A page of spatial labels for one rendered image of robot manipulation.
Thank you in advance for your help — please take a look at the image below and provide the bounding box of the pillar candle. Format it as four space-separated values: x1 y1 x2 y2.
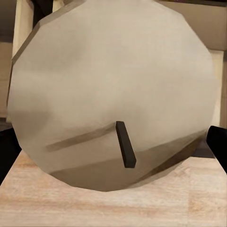
7 0 218 192

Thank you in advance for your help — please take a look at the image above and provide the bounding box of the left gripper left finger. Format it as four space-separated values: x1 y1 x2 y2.
0 128 22 185

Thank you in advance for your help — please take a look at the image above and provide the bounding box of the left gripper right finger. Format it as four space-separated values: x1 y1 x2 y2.
206 125 227 173

